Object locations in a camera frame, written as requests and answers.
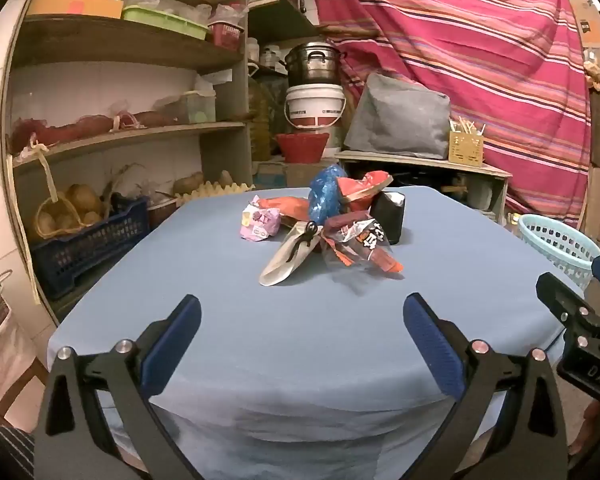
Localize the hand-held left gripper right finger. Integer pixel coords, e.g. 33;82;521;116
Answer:
402;292;568;480

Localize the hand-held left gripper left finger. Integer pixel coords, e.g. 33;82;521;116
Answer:
34;294;203;480

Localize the light blue plastic basket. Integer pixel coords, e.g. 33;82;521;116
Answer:
517;214;600;291

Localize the clear wrapper with orange print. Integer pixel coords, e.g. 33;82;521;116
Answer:
322;217;406;278

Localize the beige pouch with black clip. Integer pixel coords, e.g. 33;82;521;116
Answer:
258;220;326;288

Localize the black cup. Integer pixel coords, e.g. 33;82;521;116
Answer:
370;191;407;246

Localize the pink snack packet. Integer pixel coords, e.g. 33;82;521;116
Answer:
239;197;282;243

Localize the red and white packet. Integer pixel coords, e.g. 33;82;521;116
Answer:
336;170;395;203

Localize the orange snack packet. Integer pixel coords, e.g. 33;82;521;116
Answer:
257;197;312;225

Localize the blue plastic bag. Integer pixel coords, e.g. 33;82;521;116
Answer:
307;164;348;223

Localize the person's right hand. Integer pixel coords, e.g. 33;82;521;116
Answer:
569;402;600;461

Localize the blue plastic crate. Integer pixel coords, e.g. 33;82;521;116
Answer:
30;195;151;301

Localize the grey plastic container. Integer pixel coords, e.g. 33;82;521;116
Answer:
470;179;493;211

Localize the cream egg tray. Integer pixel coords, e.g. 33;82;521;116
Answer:
172;180;256;201

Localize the large single potato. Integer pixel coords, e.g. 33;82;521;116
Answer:
172;171;205;195

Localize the white cloth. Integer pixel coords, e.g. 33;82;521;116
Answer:
0;310;46;411

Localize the yellow woven basket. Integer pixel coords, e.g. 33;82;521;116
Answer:
32;192;88;238

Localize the yellow utensil holder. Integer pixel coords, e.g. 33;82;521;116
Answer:
447;130;483;166

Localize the low wooden cabinet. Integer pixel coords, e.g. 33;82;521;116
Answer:
336;150;513;218

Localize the striped dark cloth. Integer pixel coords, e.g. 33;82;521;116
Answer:
0;425;36;480

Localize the bundle of wooden sticks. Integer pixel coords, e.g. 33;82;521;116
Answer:
450;116;486;136

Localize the brown cardboard box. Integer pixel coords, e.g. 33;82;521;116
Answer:
285;160;338;188

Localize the grey cushion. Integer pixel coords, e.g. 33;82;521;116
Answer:
344;72;451;160

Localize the sweet potato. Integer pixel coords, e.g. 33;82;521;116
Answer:
130;110;176;128

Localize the red scalloped bowl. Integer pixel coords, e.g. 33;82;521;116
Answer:
275;132;331;163

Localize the red net bag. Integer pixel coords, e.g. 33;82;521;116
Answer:
10;115;131;153

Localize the clear plastic container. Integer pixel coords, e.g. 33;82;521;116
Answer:
177;90;217;125

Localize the large oil bottle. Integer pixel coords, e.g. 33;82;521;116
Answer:
248;62;272;161

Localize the flattened cardboard box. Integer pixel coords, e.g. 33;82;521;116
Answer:
565;0;600;46

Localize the white plastic bucket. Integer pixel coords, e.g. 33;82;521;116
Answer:
284;83;347;131

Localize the pink striped cloth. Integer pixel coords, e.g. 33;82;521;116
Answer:
307;0;593;218

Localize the steel cooking pot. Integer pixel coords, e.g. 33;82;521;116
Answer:
279;42;348;88

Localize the wooden shelf unit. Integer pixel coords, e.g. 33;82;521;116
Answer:
0;0;253;311

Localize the small red plastic basket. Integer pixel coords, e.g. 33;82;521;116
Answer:
209;22;245;51

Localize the green plastic tray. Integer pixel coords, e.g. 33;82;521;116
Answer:
121;5;210;41

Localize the white plastic bag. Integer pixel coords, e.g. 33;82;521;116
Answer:
210;4;246;26

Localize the orange cardboard box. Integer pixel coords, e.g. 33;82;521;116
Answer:
26;0;124;20

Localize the cream cloth strap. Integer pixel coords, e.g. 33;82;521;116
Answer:
10;140;61;306

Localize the wooden wall shelf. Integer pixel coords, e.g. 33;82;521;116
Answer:
247;0;326;41

